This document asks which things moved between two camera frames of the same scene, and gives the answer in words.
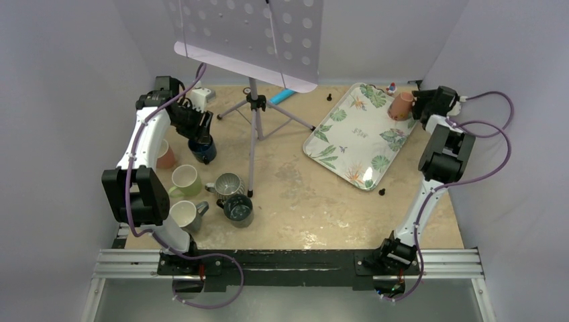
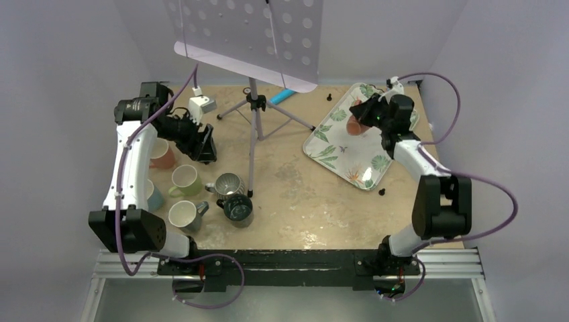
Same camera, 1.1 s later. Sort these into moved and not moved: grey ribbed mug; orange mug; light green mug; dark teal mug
Moved: orange mug
Not moved: light green mug; dark teal mug; grey ribbed mug
